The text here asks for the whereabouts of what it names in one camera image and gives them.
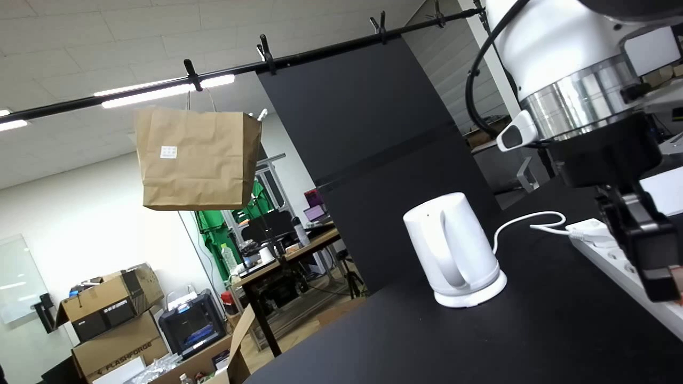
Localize white sheet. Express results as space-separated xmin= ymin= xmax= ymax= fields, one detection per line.
xmin=637 ymin=165 xmax=683 ymax=218

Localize white plug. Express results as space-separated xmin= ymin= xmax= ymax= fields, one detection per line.
xmin=566 ymin=218 xmax=614 ymax=243

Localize white power strip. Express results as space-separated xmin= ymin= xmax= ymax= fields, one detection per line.
xmin=566 ymin=218 xmax=683 ymax=342

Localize white electric kettle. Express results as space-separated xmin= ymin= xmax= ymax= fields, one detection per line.
xmin=403 ymin=192 xmax=508 ymax=309

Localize black backdrop board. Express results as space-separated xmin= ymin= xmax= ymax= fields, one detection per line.
xmin=256 ymin=35 xmax=503 ymax=295

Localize laptop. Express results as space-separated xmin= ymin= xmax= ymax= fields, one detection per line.
xmin=303 ymin=204 xmax=330 ymax=224

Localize grey bottle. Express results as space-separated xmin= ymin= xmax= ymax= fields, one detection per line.
xmin=292 ymin=216 xmax=311 ymax=247

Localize wooden table with black legs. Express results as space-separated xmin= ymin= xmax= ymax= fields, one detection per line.
xmin=231 ymin=226 xmax=343 ymax=358

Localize black rod with clamps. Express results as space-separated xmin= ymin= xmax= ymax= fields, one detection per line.
xmin=0 ymin=0 xmax=485 ymax=126

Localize green cloth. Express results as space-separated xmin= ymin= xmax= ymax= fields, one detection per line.
xmin=194 ymin=180 xmax=279 ymax=283

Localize brown paper bag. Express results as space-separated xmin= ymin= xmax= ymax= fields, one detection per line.
xmin=134 ymin=88 xmax=264 ymax=212

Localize open cardboard box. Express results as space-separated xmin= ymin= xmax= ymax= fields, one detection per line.
xmin=88 ymin=304 xmax=258 ymax=384

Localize black 3d printer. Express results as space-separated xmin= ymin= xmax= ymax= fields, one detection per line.
xmin=158 ymin=290 xmax=228 ymax=359

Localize ceiling light strip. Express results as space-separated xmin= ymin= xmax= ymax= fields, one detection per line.
xmin=93 ymin=74 xmax=236 ymax=110
xmin=0 ymin=109 xmax=29 ymax=132

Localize stack of cardboard boxes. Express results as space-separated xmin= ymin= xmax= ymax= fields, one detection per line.
xmin=55 ymin=263 xmax=171 ymax=382

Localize whiteboard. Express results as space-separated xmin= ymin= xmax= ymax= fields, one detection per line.
xmin=0 ymin=233 xmax=50 ymax=326

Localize white cable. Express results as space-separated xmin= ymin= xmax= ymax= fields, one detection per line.
xmin=493 ymin=211 xmax=571 ymax=255

